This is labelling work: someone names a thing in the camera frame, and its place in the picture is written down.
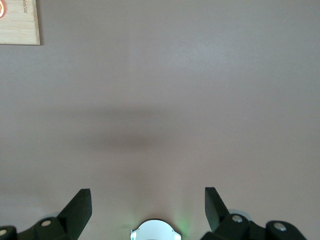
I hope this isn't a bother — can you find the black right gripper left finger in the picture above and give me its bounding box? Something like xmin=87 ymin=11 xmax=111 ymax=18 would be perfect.
xmin=0 ymin=188 xmax=93 ymax=240

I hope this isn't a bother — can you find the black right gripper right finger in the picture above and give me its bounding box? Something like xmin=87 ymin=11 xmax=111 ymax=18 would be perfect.
xmin=199 ymin=186 xmax=308 ymax=240

